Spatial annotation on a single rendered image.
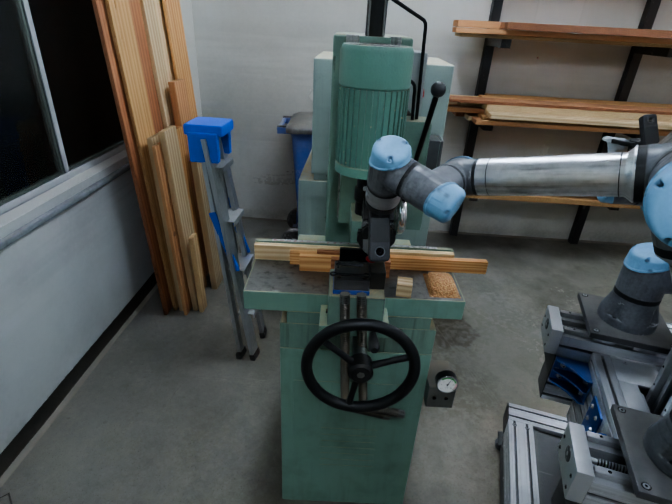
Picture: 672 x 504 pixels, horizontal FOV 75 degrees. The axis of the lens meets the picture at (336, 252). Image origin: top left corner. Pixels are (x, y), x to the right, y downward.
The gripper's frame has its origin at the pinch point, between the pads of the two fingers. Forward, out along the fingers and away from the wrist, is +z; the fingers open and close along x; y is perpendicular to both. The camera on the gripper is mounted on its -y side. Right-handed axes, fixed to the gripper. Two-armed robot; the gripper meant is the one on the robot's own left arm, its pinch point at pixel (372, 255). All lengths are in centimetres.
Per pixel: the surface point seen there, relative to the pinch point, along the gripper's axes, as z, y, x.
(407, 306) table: 14.2, -6.9, -10.9
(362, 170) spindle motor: -11.9, 17.4, 3.7
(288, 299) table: 13.9, -6.8, 21.4
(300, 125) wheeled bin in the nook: 101, 158, 35
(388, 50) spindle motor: -35.6, 31.2, 0.0
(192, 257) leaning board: 113, 63, 87
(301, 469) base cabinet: 75, -42, 17
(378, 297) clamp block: 2.4, -10.5, -1.6
